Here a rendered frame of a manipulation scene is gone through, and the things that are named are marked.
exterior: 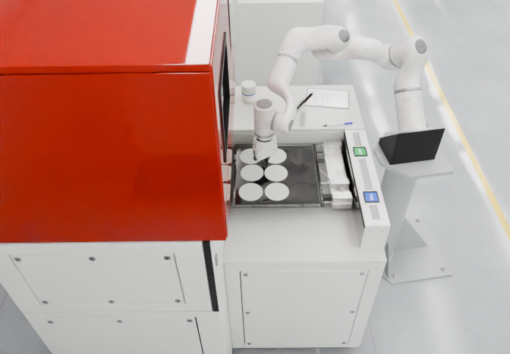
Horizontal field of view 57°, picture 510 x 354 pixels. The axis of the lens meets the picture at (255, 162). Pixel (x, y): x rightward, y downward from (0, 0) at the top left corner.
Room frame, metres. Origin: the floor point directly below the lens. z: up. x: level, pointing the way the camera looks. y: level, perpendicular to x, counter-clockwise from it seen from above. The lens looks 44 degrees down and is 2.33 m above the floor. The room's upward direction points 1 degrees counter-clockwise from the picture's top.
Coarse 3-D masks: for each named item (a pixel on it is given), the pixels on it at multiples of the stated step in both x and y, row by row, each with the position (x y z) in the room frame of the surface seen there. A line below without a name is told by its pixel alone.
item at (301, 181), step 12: (288, 156) 1.51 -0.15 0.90; (300, 156) 1.51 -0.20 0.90; (312, 156) 1.50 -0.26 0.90; (240, 168) 1.44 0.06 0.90; (264, 168) 1.44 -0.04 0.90; (288, 168) 1.44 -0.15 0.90; (300, 168) 1.44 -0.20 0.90; (312, 168) 1.43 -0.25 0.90; (240, 180) 1.37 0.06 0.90; (264, 180) 1.37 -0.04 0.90; (288, 180) 1.36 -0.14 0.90; (300, 180) 1.36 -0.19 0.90; (312, 180) 1.36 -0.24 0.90; (264, 192) 1.30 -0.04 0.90; (300, 192) 1.29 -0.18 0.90; (312, 192) 1.29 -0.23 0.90
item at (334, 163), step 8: (328, 152) 1.55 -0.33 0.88; (336, 152) 1.55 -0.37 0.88; (328, 160) 1.50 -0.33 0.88; (336, 160) 1.50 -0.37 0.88; (328, 168) 1.45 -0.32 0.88; (336, 168) 1.45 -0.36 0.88; (344, 168) 1.45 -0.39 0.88; (336, 176) 1.40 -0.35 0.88; (344, 176) 1.40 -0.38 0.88; (336, 208) 1.24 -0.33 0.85; (344, 208) 1.24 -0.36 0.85
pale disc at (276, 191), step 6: (270, 186) 1.33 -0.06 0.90; (276, 186) 1.33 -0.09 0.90; (282, 186) 1.33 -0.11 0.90; (270, 192) 1.30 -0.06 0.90; (276, 192) 1.30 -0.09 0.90; (282, 192) 1.29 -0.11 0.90; (288, 192) 1.29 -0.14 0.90; (270, 198) 1.26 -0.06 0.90; (276, 198) 1.26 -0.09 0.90; (282, 198) 1.26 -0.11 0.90
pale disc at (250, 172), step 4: (244, 168) 1.44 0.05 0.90; (248, 168) 1.44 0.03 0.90; (252, 168) 1.44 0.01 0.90; (256, 168) 1.44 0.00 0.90; (260, 168) 1.44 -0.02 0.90; (244, 172) 1.41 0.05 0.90; (248, 172) 1.41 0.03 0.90; (252, 172) 1.41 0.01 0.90; (256, 172) 1.41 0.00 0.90; (260, 172) 1.41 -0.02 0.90; (244, 176) 1.39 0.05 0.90; (248, 176) 1.39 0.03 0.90; (252, 176) 1.39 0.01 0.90; (256, 176) 1.39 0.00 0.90; (260, 176) 1.39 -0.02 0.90; (248, 180) 1.37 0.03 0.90; (252, 180) 1.37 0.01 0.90; (256, 180) 1.37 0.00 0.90
